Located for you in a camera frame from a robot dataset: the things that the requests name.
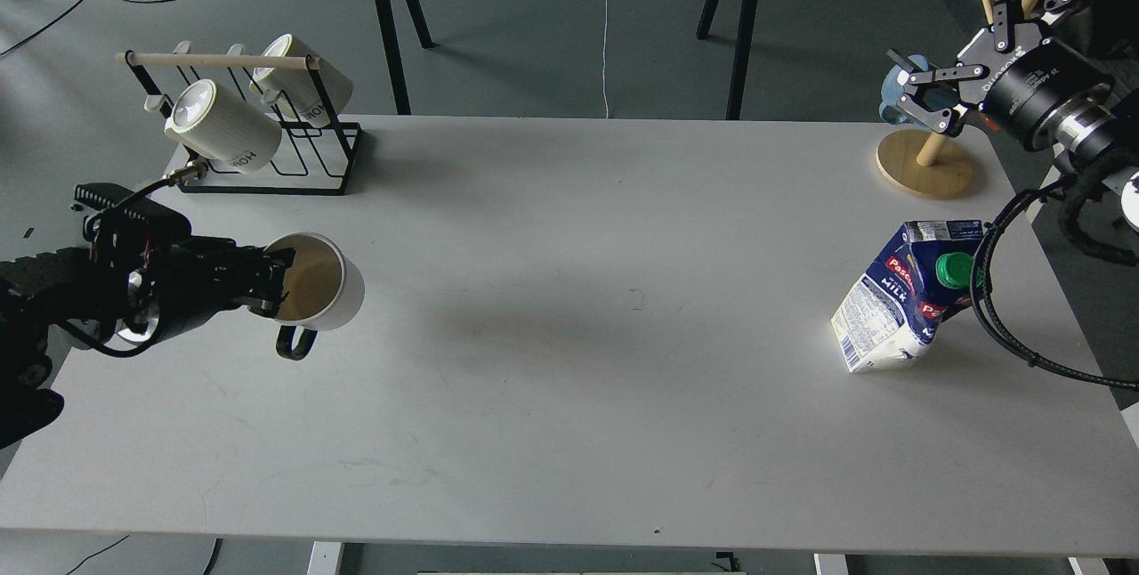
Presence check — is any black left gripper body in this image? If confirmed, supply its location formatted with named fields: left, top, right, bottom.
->
left=129, top=237, right=264, bottom=345

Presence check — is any blue white milk carton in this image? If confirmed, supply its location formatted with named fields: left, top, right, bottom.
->
left=830, top=221, right=984, bottom=375

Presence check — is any white mug black handle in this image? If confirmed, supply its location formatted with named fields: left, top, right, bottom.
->
left=265, top=231, right=366, bottom=360

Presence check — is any black wire mug rack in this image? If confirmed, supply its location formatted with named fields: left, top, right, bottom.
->
left=117, top=33, right=362, bottom=195

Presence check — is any white ribbed mug rear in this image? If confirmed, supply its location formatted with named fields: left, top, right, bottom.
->
left=253, top=60, right=354, bottom=128

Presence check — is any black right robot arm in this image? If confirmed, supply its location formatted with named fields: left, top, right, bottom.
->
left=883, top=0, right=1136, bottom=392

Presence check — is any blue metal mug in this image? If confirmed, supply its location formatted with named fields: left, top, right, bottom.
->
left=878, top=64, right=929, bottom=131

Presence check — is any wooden mug tree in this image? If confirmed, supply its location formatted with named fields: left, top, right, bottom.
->
left=875, top=0, right=1117, bottom=199

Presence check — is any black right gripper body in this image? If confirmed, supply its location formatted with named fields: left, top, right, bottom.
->
left=957, top=23, right=1115, bottom=150

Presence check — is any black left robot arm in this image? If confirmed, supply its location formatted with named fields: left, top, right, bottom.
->
left=1, top=182, right=297, bottom=447

